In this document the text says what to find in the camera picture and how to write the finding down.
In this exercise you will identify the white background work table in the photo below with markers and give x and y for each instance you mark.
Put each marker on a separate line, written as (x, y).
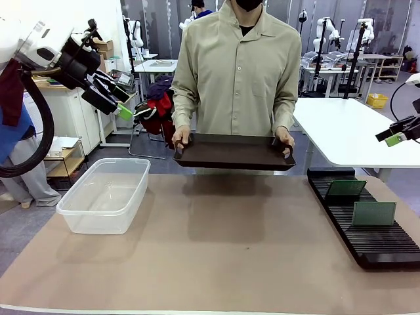
(154, 67)

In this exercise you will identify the person's left hand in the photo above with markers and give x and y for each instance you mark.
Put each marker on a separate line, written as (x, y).
(283, 136)

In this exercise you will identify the yellow plastic basket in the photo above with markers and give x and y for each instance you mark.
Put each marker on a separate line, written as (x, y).
(377, 100)

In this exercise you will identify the green PCB board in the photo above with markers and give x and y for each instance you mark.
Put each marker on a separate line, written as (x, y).
(346, 188)
(374, 214)

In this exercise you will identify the person's right hand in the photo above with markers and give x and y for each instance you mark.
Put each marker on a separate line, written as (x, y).
(182, 134)

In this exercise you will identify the person's left forearm beige sleeve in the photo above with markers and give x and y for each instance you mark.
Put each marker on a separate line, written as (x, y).
(283, 111)

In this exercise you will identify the bystander in blue hoodie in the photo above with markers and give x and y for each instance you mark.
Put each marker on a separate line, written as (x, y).
(200, 10)

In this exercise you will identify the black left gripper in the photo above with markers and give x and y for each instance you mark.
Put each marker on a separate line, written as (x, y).
(80, 62)

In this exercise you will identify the black slotted PCB rack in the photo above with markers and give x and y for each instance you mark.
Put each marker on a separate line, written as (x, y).
(377, 243)

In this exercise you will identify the person's torso beige shirt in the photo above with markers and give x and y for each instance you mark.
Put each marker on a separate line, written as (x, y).
(239, 82)

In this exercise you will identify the person's right forearm beige sleeve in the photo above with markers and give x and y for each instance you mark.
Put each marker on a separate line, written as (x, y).
(183, 111)

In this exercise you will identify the brown cardboard box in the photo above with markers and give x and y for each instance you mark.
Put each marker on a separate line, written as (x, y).
(102, 64)
(105, 47)

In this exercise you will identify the grey tool case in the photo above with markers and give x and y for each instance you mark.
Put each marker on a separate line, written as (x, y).
(126, 80)

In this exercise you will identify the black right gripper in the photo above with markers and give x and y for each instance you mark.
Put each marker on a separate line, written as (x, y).
(412, 129)

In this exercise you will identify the black face mask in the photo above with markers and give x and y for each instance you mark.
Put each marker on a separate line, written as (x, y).
(249, 4)

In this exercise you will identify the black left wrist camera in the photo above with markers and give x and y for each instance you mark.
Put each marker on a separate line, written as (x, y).
(92, 25)

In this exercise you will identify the clear plastic storage box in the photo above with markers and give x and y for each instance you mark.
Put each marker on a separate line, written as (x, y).
(105, 197)

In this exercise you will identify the chair with red clothes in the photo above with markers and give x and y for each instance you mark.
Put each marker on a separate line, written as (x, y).
(157, 111)

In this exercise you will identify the bystander in maroon top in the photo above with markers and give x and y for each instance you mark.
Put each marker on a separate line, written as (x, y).
(19, 183)

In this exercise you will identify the small wooden rolling table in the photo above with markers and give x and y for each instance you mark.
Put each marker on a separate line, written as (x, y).
(108, 131)

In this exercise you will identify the dark brown plastic tray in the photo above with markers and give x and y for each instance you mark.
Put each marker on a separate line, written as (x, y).
(229, 154)

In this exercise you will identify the large white table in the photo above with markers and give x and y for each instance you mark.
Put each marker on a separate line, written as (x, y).
(344, 131)

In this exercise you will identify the black tripod stand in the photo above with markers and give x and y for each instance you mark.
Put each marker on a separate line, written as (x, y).
(356, 65)

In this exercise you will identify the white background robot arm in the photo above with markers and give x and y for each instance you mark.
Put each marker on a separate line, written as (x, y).
(136, 33)
(367, 29)
(323, 33)

